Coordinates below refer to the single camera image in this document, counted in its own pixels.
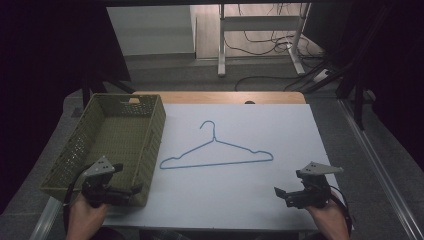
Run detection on black floor cable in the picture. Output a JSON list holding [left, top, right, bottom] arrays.
[[234, 74, 322, 93]]

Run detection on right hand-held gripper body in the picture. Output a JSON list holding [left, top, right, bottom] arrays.
[[286, 161, 345, 210]]

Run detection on grey metal floor rail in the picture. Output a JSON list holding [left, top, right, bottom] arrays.
[[337, 98, 424, 240], [29, 195, 65, 240]]

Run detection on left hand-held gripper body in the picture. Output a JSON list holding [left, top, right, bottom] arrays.
[[81, 155, 133, 208]]

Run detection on green plastic basket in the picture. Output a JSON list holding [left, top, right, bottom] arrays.
[[39, 92, 167, 207]]

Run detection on blue wire hanger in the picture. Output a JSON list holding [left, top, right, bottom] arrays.
[[159, 120, 275, 171]]

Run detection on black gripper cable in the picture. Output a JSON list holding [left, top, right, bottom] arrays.
[[329, 184, 355, 236], [62, 163, 94, 236]]

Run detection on white metal desk frame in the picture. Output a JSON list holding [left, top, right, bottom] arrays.
[[217, 3, 313, 78]]

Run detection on black curtain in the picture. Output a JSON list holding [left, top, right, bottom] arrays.
[[0, 0, 132, 214], [303, 0, 424, 172]]

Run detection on person's right hand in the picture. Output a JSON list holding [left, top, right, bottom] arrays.
[[304, 190, 352, 240]]

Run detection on white table mat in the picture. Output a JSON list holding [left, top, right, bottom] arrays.
[[102, 102, 342, 232]]

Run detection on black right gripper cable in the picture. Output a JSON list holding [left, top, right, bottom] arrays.
[[329, 184, 355, 236]]

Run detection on black metal stand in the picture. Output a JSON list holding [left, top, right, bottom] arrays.
[[335, 63, 378, 132], [80, 63, 137, 108]]

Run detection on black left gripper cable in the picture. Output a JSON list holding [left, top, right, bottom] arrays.
[[62, 163, 94, 236]]

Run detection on tangled black cables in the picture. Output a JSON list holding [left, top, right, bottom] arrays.
[[222, 3, 326, 61]]

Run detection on white wall panel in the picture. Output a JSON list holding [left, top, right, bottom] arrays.
[[106, 4, 197, 57]]

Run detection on person's left hand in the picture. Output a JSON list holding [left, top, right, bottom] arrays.
[[65, 192, 111, 240]]

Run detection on white power strip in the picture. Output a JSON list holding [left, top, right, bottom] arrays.
[[312, 67, 332, 84]]

